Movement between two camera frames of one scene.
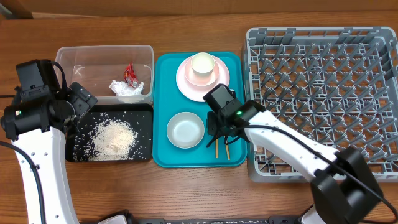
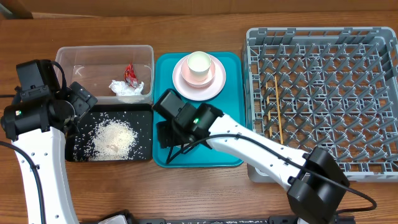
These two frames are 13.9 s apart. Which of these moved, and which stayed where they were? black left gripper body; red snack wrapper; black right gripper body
Moved: black right gripper body
Stayed: red snack wrapper; black left gripper body
